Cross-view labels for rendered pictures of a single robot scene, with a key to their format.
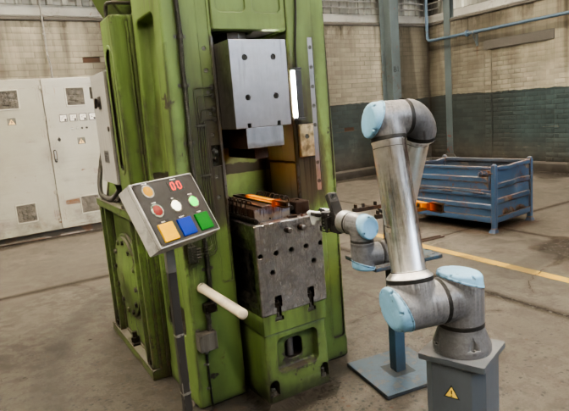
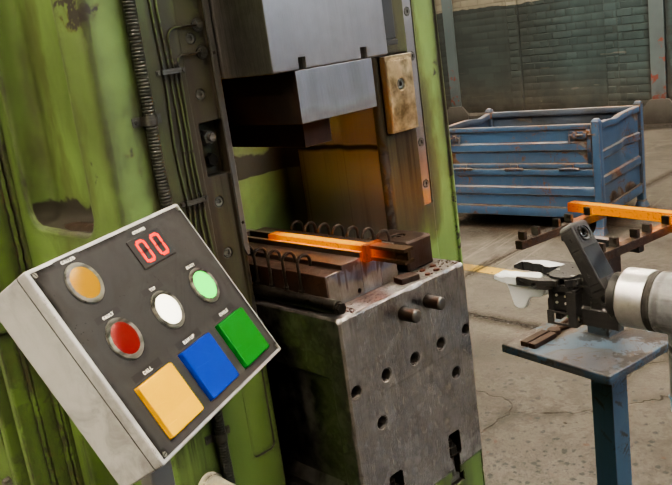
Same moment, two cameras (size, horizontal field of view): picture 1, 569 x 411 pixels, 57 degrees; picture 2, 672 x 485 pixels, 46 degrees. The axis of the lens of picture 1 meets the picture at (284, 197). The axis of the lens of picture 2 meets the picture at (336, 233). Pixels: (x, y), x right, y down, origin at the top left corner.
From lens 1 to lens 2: 1.11 m
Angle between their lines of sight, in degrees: 13
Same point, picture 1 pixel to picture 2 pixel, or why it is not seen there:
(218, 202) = (229, 265)
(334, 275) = not seen: hidden behind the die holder
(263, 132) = (333, 79)
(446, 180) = (511, 153)
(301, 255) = (434, 366)
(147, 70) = not seen: outside the picture
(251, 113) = (305, 31)
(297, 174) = (385, 175)
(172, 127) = (98, 80)
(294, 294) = (425, 459)
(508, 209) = (616, 192)
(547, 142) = (609, 79)
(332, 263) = not seen: hidden behind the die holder
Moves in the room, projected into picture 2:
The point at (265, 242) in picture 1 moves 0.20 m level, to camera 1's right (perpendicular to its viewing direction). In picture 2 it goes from (364, 354) to (462, 332)
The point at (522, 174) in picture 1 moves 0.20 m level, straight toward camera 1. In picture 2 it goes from (630, 131) to (636, 135)
